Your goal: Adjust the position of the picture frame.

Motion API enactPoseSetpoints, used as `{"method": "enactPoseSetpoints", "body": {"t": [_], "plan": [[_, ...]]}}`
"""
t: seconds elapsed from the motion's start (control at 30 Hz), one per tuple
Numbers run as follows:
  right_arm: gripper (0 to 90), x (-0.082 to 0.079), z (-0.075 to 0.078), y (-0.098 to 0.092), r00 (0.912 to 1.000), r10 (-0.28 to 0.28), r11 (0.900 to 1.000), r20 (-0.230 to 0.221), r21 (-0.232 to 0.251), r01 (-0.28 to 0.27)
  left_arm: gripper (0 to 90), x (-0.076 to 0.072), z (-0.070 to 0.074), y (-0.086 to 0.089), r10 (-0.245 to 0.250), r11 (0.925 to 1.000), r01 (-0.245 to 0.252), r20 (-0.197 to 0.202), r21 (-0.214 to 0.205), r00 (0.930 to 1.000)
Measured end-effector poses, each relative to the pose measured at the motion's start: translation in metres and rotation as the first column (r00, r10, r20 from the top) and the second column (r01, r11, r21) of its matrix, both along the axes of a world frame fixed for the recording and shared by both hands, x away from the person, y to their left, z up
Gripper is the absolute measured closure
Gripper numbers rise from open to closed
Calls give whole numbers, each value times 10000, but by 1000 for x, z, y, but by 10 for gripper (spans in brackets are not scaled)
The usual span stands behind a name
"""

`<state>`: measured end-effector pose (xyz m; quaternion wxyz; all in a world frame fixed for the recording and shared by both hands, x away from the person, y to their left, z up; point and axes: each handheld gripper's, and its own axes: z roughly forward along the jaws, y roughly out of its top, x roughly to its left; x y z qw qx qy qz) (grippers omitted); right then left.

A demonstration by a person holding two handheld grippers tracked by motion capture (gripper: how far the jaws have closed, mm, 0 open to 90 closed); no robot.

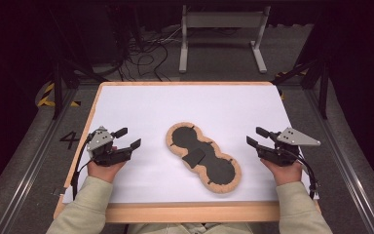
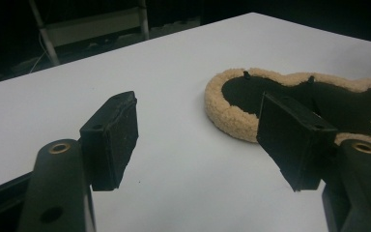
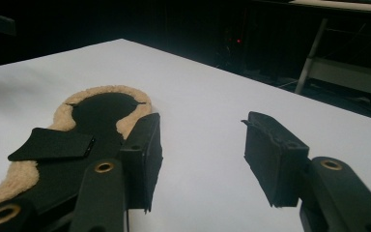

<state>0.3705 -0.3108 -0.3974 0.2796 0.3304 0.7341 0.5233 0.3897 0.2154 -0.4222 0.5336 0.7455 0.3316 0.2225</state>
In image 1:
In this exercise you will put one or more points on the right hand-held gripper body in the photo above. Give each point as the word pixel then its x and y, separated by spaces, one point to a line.
pixel 292 138

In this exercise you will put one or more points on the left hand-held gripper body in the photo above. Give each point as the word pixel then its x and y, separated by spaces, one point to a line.
pixel 102 143

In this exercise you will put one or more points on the person's left hand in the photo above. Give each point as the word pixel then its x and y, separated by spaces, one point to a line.
pixel 105 172

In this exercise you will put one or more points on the person's right hand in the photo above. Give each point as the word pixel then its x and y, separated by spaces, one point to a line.
pixel 285 175

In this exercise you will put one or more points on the yellow black hazard tape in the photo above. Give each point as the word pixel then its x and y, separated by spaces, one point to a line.
pixel 282 95
pixel 47 94

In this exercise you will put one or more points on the black tripod stand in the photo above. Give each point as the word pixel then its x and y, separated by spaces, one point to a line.
pixel 323 94
pixel 57 91

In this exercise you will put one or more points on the white table cover sheet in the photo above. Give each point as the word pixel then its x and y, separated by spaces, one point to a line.
pixel 207 104

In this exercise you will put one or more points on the person's torso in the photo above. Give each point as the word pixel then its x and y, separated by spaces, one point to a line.
pixel 191 229

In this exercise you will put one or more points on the grey metal stand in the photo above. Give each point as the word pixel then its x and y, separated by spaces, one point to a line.
pixel 222 19

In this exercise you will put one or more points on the aluminium floor rail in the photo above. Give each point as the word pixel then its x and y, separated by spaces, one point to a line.
pixel 347 162
pixel 29 175

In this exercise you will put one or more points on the small metal table bracket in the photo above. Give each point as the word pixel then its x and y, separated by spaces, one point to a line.
pixel 59 191

